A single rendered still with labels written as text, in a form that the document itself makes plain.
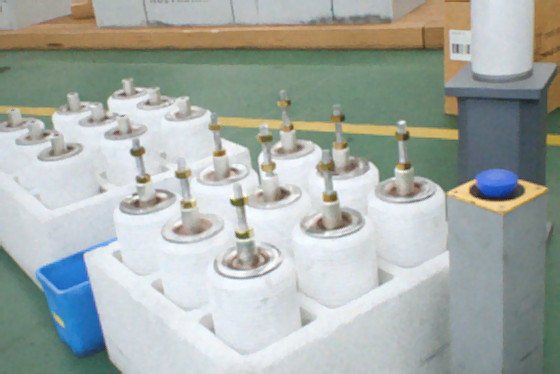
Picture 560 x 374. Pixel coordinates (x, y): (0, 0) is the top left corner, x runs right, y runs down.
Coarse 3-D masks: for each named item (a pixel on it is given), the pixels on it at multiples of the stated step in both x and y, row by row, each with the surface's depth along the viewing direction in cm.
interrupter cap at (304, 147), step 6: (276, 144) 111; (300, 144) 110; (306, 144) 109; (312, 144) 109; (270, 150) 109; (276, 150) 109; (300, 150) 108; (306, 150) 107; (312, 150) 107; (276, 156) 106; (282, 156) 106; (288, 156) 105; (294, 156) 105; (300, 156) 105
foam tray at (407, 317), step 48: (96, 288) 101; (144, 288) 90; (384, 288) 84; (432, 288) 86; (144, 336) 91; (192, 336) 79; (288, 336) 77; (336, 336) 78; (384, 336) 83; (432, 336) 89
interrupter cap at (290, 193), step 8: (280, 184) 96; (288, 184) 96; (248, 192) 95; (256, 192) 95; (288, 192) 94; (296, 192) 93; (256, 200) 93; (264, 200) 93; (272, 200) 93; (280, 200) 92; (288, 200) 91; (296, 200) 91; (256, 208) 91; (264, 208) 90; (272, 208) 90
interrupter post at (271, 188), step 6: (264, 174) 93; (276, 174) 92; (264, 180) 92; (270, 180) 92; (276, 180) 92; (264, 186) 92; (270, 186) 92; (276, 186) 92; (264, 192) 93; (270, 192) 92; (276, 192) 92; (264, 198) 93; (270, 198) 93; (276, 198) 93
